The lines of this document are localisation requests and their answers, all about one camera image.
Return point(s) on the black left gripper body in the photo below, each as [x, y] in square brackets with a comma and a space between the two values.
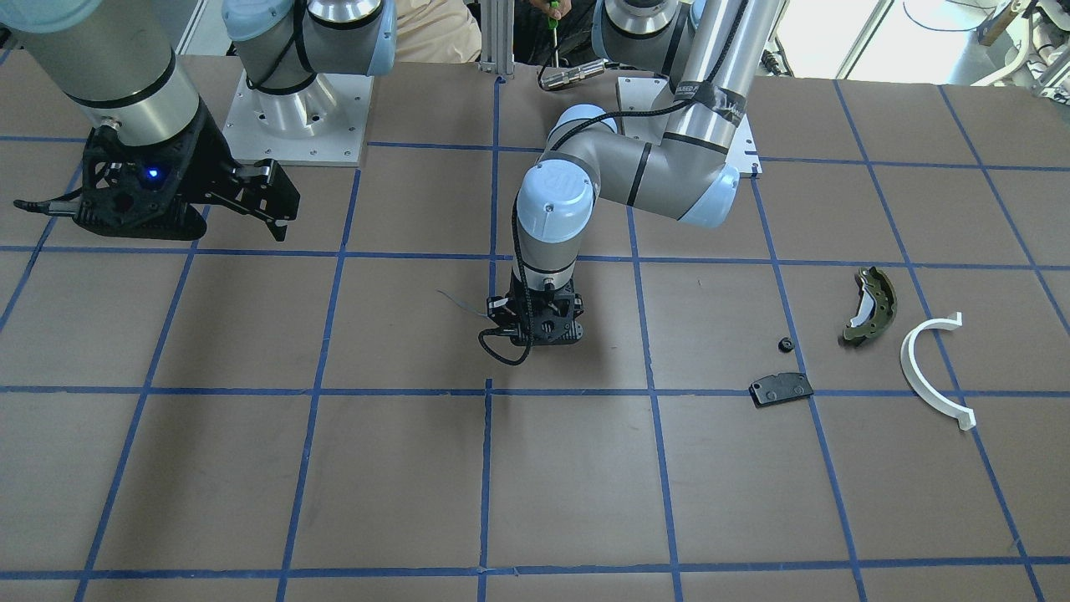
[501, 310]

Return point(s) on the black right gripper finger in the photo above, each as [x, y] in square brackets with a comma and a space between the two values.
[263, 190]
[67, 203]

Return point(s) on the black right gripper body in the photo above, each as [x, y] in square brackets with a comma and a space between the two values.
[206, 152]

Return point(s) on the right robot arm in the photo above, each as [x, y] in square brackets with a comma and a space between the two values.
[114, 61]

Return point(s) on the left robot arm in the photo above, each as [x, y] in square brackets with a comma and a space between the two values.
[670, 160]

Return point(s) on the person in beige shirt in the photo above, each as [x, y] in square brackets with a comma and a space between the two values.
[436, 32]

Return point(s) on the black brake pad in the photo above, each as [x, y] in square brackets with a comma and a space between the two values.
[772, 390]

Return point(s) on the olive green brake shoe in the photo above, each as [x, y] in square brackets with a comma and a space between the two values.
[877, 308]

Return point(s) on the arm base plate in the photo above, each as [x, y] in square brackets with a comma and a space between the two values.
[321, 125]
[647, 94]

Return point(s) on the metal handle tool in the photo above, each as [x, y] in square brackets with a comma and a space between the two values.
[571, 76]

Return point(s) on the aluminium frame post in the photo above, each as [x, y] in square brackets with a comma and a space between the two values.
[496, 23]

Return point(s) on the green handled screwdriver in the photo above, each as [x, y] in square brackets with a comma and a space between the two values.
[553, 23]

